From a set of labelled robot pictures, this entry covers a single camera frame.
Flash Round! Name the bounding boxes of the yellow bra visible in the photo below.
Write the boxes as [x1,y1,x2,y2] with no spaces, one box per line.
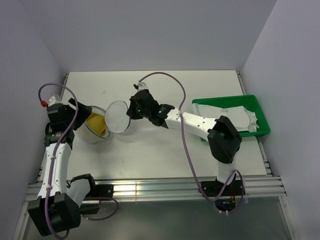
[86,112,107,137]

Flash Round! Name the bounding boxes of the white garments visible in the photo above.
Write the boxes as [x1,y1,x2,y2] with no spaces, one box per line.
[192,103,260,132]

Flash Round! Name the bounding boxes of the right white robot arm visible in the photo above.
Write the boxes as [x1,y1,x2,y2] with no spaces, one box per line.
[127,89,242,195]

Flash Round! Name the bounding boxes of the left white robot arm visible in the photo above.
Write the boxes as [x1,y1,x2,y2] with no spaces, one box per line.
[27,95,98,240]

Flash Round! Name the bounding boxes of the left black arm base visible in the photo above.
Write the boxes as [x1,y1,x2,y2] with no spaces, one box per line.
[84,184,114,200]

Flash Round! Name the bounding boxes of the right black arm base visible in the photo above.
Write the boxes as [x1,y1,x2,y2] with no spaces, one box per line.
[199,178,245,198]

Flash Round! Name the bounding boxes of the green plastic bin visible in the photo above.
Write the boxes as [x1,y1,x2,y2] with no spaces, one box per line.
[192,94,271,137]

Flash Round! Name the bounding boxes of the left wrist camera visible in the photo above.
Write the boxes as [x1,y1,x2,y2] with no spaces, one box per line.
[40,95,61,108]

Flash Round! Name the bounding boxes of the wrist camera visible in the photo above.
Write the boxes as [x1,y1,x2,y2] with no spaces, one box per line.
[40,95,61,108]
[133,81,149,92]

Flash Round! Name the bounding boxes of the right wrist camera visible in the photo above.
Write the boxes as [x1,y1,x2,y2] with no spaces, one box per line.
[133,81,149,92]

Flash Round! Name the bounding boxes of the aluminium mounting rail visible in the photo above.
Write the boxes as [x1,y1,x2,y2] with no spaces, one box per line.
[96,174,287,202]

